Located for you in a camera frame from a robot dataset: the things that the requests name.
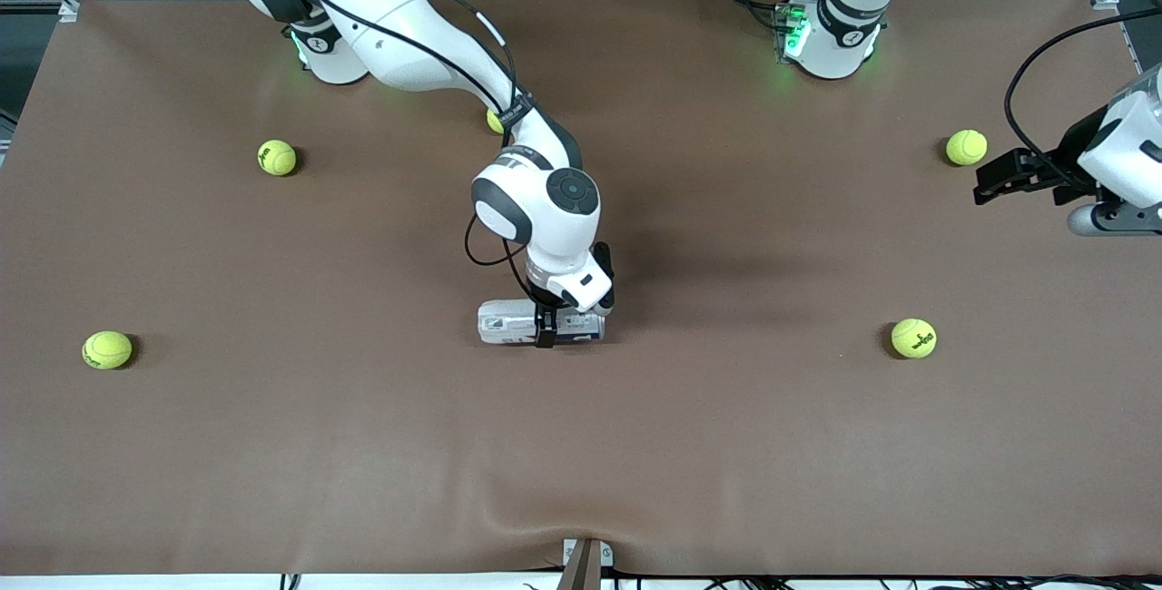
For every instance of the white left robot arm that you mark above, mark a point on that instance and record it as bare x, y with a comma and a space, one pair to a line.
840, 45

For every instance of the brown table mat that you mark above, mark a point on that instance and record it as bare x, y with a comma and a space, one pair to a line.
581, 445

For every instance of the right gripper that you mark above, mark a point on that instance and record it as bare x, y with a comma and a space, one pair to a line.
547, 321

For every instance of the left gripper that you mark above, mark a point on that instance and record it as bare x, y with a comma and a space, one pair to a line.
1073, 154

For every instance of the metal table clamp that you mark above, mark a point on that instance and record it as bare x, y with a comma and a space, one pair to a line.
586, 563

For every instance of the white blue tennis ball can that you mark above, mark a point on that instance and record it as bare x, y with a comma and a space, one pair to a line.
508, 322

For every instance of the yellow tennis ball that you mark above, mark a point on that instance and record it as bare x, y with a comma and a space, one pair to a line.
493, 123
107, 349
967, 147
913, 338
277, 157

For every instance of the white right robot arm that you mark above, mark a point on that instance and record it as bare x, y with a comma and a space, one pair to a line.
408, 18

